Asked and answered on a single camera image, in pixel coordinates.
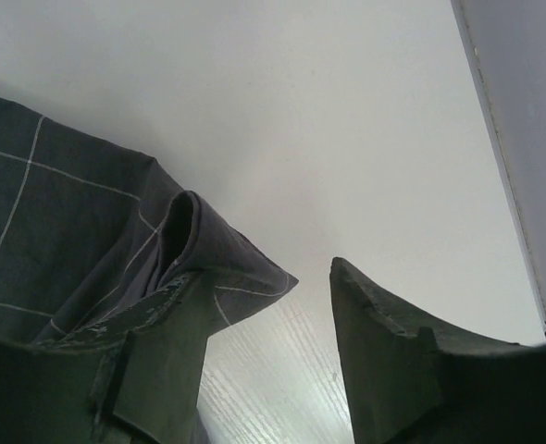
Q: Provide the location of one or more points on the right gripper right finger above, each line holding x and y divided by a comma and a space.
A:
411, 377

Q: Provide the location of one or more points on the grey checked cloth napkin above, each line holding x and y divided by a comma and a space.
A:
88, 228

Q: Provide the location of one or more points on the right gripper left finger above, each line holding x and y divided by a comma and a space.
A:
132, 378

